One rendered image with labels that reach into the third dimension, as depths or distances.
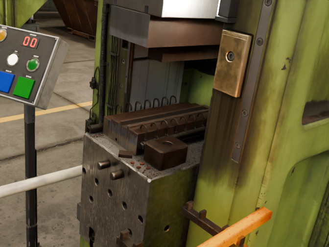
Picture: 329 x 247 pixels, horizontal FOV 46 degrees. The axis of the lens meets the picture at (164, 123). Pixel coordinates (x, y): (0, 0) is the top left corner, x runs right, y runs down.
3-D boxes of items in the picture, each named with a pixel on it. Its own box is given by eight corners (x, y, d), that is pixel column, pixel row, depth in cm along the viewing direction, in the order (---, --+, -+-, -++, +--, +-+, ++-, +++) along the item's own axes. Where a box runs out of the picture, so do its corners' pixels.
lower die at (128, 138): (135, 155, 126) (138, 132, 123) (102, 133, 140) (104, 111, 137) (220, 133, 153) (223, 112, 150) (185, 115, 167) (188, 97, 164)
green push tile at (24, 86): (27, 98, 145) (34, 80, 146) (12, 94, 148) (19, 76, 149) (30, 100, 147) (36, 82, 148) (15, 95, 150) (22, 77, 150)
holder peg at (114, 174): (113, 182, 120) (113, 174, 119) (108, 178, 122) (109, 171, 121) (124, 179, 123) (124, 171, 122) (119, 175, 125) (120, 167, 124)
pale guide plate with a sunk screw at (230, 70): (235, 97, 107) (247, 36, 100) (211, 88, 113) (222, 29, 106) (240, 96, 108) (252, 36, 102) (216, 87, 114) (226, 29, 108)
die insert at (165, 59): (161, 62, 124) (163, 44, 122) (147, 57, 129) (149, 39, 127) (222, 58, 144) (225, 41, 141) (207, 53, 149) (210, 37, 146)
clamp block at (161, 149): (159, 171, 118) (161, 152, 116) (142, 160, 124) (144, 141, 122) (187, 162, 126) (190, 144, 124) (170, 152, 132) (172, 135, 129)
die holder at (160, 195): (135, 295, 129) (149, 180, 113) (78, 233, 155) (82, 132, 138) (239, 236, 165) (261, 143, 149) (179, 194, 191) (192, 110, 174)
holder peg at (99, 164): (100, 171, 126) (100, 164, 125) (95, 167, 127) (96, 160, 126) (110, 168, 128) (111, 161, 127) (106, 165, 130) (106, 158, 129)
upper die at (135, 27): (146, 48, 113) (150, 14, 110) (108, 34, 127) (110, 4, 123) (236, 43, 140) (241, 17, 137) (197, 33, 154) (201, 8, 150)
